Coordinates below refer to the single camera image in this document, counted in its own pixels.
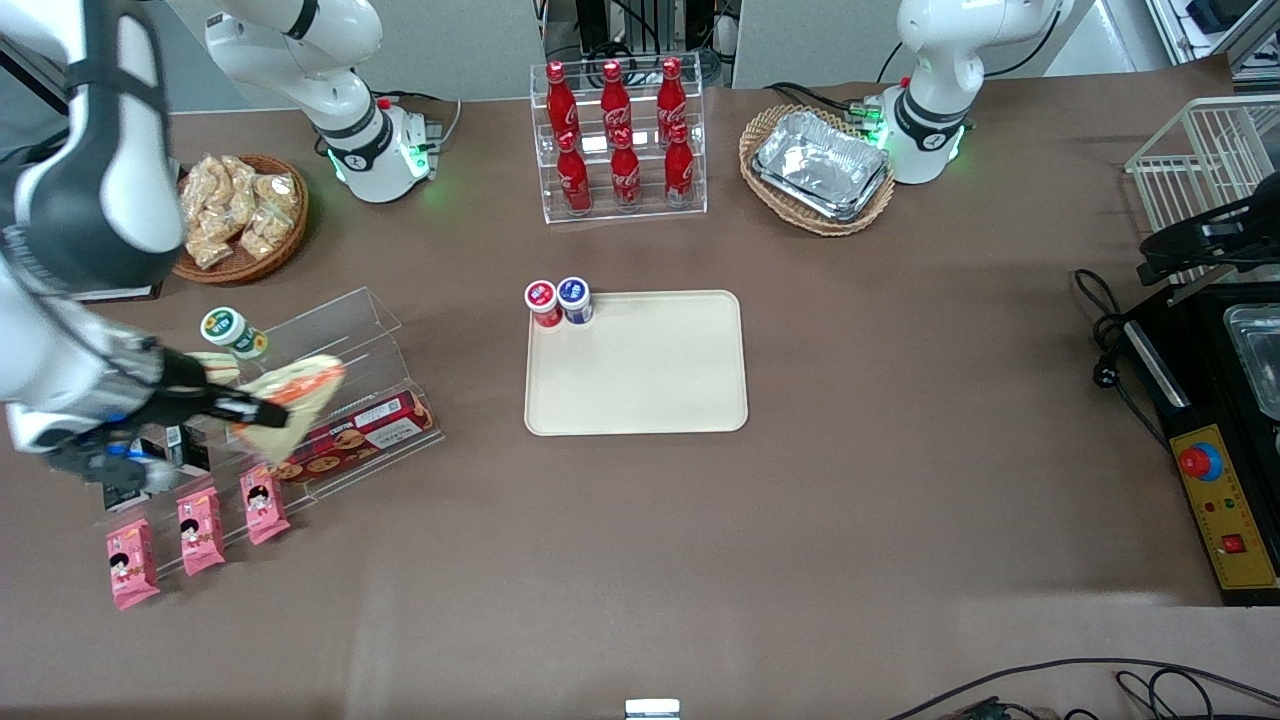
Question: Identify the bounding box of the green capped gum bottle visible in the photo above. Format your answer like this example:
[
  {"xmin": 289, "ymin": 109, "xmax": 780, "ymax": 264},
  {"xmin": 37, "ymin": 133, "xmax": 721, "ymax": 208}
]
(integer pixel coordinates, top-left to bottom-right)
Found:
[{"xmin": 200, "ymin": 306, "xmax": 269, "ymax": 361}]

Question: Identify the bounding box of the pink cartoon snack packet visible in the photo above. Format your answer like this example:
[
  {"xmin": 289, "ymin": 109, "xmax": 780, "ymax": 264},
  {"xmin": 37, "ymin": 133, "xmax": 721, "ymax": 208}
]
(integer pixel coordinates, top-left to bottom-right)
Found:
[
  {"xmin": 177, "ymin": 487, "xmax": 227, "ymax": 576},
  {"xmin": 105, "ymin": 517, "xmax": 161, "ymax": 611},
  {"xmin": 243, "ymin": 470, "xmax": 292, "ymax": 546}
]

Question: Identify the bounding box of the wicker basket with foil trays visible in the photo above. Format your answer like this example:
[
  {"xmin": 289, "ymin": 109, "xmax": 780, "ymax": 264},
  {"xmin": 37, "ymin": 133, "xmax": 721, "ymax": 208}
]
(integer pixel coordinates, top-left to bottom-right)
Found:
[{"xmin": 738, "ymin": 104, "xmax": 897, "ymax": 237}]

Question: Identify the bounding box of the yellow control panel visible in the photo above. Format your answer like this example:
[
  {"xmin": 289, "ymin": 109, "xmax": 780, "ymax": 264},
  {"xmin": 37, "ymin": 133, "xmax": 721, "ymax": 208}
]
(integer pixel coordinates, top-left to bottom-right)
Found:
[{"xmin": 1168, "ymin": 424, "xmax": 1279, "ymax": 591}]

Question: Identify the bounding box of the red tartan shortbread box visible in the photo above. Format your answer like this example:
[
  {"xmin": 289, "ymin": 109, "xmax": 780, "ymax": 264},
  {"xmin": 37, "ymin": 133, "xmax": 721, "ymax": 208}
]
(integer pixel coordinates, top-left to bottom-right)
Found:
[{"xmin": 265, "ymin": 390, "xmax": 438, "ymax": 483}]

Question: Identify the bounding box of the black machine lever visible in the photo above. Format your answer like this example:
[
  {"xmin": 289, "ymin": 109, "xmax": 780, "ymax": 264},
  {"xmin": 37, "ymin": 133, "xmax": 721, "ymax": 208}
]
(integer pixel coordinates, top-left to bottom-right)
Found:
[{"xmin": 1138, "ymin": 190, "xmax": 1280, "ymax": 286}]

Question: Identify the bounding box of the clear bag of fried snacks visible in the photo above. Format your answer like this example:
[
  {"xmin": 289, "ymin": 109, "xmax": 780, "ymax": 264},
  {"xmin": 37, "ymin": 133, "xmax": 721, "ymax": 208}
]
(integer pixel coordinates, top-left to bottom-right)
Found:
[
  {"xmin": 185, "ymin": 212, "xmax": 239, "ymax": 269},
  {"xmin": 240, "ymin": 178, "xmax": 298, "ymax": 259},
  {"xmin": 182, "ymin": 157, "xmax": 229, "ymax": 216},
  {"xmin": 222, "ymin": 155, "xmax": 266, "ymax": 206}
]

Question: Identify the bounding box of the beige plastic tray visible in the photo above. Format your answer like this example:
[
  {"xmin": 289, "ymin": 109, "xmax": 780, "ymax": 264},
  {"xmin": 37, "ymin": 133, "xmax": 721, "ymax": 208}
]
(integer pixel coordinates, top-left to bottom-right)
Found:
[{"xmin": 524, "ymin": 290, "xmax": 749, "ymax": 437}]

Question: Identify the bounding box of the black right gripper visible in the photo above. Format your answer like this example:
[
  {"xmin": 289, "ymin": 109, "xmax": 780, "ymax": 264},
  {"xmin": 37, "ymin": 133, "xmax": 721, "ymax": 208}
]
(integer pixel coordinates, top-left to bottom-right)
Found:
[{"xmin": 110, "ymin": 350, "xmax": 292, "ymax": 441}]

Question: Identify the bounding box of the black floor cable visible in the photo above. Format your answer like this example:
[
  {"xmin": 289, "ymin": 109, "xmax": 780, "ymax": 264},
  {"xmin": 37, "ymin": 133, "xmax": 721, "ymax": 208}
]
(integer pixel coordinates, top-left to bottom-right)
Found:
[{"xmin": 885, "ymin": 657, "xmax": 1280, "ymax": 720}]

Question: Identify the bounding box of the red capped gum bottle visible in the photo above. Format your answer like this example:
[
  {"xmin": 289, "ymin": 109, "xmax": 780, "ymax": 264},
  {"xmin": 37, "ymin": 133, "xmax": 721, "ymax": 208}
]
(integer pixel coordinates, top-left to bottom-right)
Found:
[{"xmin": 524, "ymin": 280, "xmax": 563, "ymax": 329}]

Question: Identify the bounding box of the black sealing machine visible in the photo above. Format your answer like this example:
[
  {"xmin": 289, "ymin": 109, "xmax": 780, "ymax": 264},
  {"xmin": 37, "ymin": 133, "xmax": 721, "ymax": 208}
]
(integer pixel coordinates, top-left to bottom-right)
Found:
[{"xmin": 1125, "ymin": 280, "xmax": 1280, "ymax": 606}]

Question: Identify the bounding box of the clear acrylic bottle rack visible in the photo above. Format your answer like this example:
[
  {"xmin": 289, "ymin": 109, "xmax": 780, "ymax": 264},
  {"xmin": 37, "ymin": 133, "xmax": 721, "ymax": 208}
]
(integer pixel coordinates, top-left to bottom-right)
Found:
[{"xmin": 530, "ymin": 55, "xmax": 708, "ymax": 225}]

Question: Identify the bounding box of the triangle sandwich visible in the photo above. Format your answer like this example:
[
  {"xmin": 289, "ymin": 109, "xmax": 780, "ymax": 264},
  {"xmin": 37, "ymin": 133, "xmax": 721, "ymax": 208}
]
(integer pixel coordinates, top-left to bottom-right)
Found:
[
  {"xmin": 230, "ymin": 355, "xmax": 348, "ymax": 466},
  {"xmin": 188, "ymin": 350, "xmax": 243, "ymax": 389}
]

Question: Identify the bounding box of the steel tray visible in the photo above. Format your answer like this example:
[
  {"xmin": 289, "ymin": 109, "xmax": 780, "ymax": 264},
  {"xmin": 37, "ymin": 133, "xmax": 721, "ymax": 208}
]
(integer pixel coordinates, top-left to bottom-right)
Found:
[{"xmin": 1222, "ymin": 303, "xmax": 1280, "ymax": 421}]

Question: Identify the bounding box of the aluminium foil tray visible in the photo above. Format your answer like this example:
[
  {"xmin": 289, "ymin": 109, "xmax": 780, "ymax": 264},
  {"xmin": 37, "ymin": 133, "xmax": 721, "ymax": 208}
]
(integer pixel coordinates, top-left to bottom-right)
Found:
[{"xmin": 752, "ymin": 110, "xmax": 891, "ymax": 221}]

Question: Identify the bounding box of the black packet with barcode label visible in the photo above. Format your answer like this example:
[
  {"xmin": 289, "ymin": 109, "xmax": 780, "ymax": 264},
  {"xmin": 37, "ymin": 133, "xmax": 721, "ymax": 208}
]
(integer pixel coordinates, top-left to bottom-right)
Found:
[{"xmin": 165, "ymin": 425, "xmax": 213, "ymax": 473}]

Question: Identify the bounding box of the grey arm base cable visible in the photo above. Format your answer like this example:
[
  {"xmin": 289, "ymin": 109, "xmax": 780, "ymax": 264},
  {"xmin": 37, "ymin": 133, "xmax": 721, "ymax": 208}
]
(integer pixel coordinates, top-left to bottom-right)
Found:
[{"xmin": 375, "ymin": 90, "xmax": 463, "ymax": 151}]

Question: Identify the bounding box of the blue capped gum bottle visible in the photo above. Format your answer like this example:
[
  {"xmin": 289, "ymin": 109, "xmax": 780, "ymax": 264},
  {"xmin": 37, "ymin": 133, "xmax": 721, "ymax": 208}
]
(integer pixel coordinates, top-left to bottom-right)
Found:
[{"xmin": 556, "ymin": 277, "xmax": 595, "ymax": 326}]

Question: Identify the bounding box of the black power cable with plug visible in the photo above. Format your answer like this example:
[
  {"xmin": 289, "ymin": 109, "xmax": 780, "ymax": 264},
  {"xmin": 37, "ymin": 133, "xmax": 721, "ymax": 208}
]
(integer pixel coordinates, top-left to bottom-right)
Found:
[{"xmin": 1073, "ymin": 268, "xmax": 1171, "ymax": 451}]

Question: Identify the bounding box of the clear acrylic tiered shelf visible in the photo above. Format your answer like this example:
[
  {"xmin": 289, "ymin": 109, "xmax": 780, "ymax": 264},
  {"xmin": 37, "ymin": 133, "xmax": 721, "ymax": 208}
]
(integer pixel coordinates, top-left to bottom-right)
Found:
[{"xmin": 95, "ymin": 287, "xmax": 446, "ymax": 576}]

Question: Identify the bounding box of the brown wicker snack basket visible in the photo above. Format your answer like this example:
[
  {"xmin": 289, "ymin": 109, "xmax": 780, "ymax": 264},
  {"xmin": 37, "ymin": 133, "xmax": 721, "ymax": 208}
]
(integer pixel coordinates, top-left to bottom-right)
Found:
[{"xmin": 170, "ymin": 153, "xmax": 309, "ymax": 285}]

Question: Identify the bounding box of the white wire basket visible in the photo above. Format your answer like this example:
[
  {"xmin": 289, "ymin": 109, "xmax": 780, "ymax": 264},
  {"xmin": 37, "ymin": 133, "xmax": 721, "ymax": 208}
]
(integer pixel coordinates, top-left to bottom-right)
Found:
[{"xmin": 1125, "ymin": 95, "xmax": 1280, "ymax": 261}]

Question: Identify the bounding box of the red cola bottle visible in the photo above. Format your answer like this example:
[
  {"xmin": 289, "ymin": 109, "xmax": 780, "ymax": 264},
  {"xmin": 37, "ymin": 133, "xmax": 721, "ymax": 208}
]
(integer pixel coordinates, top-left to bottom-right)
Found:
[
  {"xmin": 663, "ymin": 122, "xmax": 696, "ymax": 206},
  {"xmin": 556, "ymin": 130, "xmax": 593, "ymax": 214},
  {"xmin": 655, "ymin": 57, "xmax": 691, "ymax": 136},
  {"xmin": 600, "ymin": 60, "xmax": 633, "ymax": 141},
  {"xmin": 610, "ymin": 128, "xmax": 643, "ymax": 209},
  {"xmin": 545, "ymin": 60, "xmax": 581, "ymax": 141}
]

